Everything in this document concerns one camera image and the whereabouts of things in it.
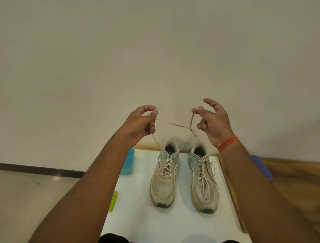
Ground person's right hand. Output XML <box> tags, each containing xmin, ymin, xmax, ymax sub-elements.
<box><xmin>191</xmin><ymin>98</ymin><xmax>235</xmax><ymax>149</ymax></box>

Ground person's left hand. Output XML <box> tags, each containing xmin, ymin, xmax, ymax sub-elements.
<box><xmin>119</xmin><ymin>105</ymin><xmax>159</xmax><ymax>150</ymax></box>

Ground worn white sneaker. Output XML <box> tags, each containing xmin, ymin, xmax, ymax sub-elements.
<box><xmin>149</xmin><ymin>137</ymin><xmax>180</xmax><ymax>209</ymax></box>
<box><xmin>187</xmin><ymin>143</ymin><xmax>220</xmax><ymax>214</ymax></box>

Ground person's left forearm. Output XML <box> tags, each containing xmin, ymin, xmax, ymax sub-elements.
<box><xmin>29</xmin><ymin>133</ymin><xmax>137</xmax><ymax>243</ymax></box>

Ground person's right forearm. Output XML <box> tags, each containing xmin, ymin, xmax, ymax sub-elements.
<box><xmin>220</xmin><ymin>141</ymin><xmax>320</xmax><ymax>243</ymax></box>

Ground orange thread wristband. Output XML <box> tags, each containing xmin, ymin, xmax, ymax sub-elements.
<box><xmin>217</xmin><ymin>136</ymin><xmax>240</xmax><ymax>153</ymax></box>

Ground teal plastic container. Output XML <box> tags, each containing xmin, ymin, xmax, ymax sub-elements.
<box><xmin>120</xmin><ymin>148</ymin><xmax>135</xmax><ymax>176</ymax></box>

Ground blue plastic container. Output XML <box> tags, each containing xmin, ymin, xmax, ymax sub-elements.
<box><xmin>250</xmin><ymin>155</ymin><xmax>273</xmax><ymax>181</ymax></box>

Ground green utility cutter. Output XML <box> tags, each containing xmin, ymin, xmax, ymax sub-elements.
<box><xmin>109</xmin><ymin>191</ymin><xmax>118</xmax><ymax>213</ymax></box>

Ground black trousers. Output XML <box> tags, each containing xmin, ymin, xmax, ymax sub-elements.
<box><xmin>99</xmin><ymin>233</ymin><xmax>240</xmax><ymax>243</ymax></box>

